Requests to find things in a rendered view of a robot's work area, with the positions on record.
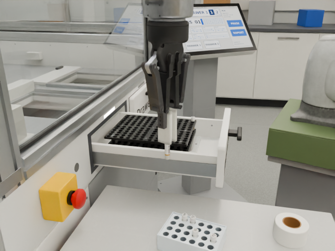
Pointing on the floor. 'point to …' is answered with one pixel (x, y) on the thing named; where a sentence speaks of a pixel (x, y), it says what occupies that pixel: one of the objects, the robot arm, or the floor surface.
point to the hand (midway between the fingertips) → (167, 125)
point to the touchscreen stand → (195, 89)
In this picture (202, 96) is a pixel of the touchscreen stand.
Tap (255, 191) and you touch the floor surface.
